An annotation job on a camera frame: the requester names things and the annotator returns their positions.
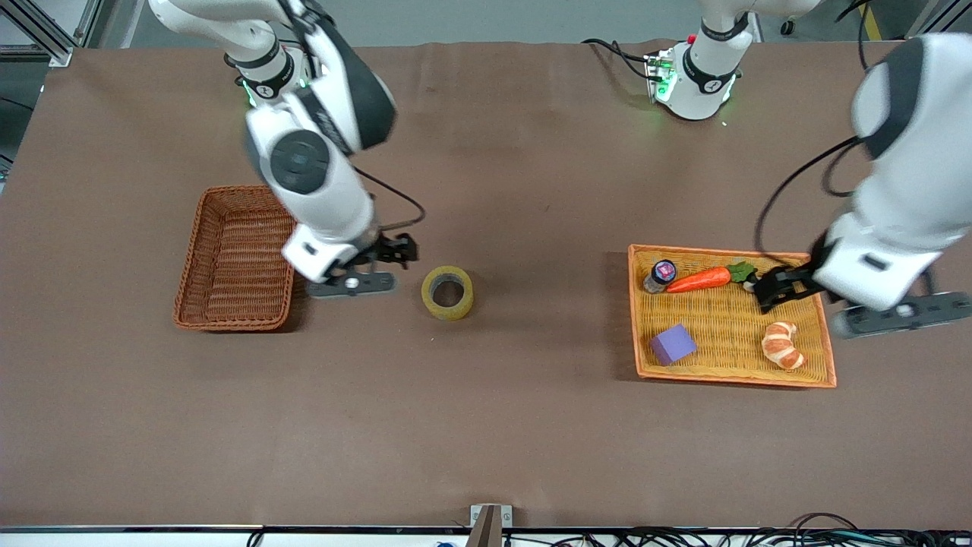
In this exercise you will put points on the yellowish clear tape roll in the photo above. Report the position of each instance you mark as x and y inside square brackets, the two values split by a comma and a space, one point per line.
[448, 311]

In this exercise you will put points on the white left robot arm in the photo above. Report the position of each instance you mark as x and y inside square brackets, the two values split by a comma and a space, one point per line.
[911, 152]

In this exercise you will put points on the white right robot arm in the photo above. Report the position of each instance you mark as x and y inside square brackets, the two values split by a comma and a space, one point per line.
[304, 163]

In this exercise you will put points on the yellow flat wicker basket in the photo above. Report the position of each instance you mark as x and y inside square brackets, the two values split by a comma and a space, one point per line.
[721, 342]

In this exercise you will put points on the brown deep wicker basket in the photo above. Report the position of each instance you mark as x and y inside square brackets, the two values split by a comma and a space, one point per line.
[228, 266]

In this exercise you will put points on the toy croissant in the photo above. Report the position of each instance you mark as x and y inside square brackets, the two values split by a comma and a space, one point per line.
[782, 349]

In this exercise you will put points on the orange toy carrot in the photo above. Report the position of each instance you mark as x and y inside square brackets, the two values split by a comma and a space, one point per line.
[699, 280]

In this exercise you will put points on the small jar purple lid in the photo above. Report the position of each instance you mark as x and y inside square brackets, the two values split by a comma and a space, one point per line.
[663, 272]

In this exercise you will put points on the purple foam cube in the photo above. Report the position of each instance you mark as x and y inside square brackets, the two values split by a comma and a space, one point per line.
[672, 346]

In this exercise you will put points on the table cover cloth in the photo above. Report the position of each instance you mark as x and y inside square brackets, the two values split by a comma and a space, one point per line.
[531, 190]

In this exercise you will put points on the black caster wheel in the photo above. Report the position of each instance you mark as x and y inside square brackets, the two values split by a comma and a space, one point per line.
[789, 28]

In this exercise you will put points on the aluminium frame profile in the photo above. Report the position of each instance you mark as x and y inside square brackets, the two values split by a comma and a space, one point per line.
[45, 38]
[942, 11]

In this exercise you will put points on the grey metal mount bracket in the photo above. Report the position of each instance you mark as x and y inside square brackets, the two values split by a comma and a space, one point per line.
[507, 516]

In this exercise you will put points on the camera stand post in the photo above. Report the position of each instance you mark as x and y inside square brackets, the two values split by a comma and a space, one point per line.
[484, 533]

